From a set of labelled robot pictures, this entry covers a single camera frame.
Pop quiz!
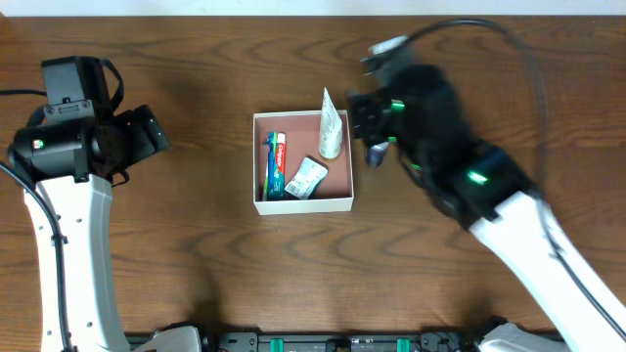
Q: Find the clear spray bottle dark liquid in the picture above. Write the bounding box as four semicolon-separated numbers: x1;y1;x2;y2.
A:
366;142;389;168

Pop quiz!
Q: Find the red green toothpaste tube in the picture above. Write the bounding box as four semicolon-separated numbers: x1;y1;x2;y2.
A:
273;132;287;200

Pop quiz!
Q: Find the white box with pink interior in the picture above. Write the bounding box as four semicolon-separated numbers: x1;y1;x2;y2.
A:
252;110;354;215

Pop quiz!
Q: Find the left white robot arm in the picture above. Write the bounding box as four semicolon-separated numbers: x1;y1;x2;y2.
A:
2;106;169;351

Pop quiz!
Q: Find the white cream tube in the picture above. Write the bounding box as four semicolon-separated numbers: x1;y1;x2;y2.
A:
319;88;343;159

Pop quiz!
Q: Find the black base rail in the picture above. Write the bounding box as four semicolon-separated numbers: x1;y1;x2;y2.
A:
124;330;470;352

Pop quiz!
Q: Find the green and white small packet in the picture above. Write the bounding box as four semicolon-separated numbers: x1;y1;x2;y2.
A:
285;156;329;200

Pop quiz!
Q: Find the blue toothbrush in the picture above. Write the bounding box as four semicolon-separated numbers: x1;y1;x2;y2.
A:
262;131;278;201

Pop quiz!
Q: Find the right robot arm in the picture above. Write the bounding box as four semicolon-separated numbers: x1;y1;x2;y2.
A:
348;64;625;351

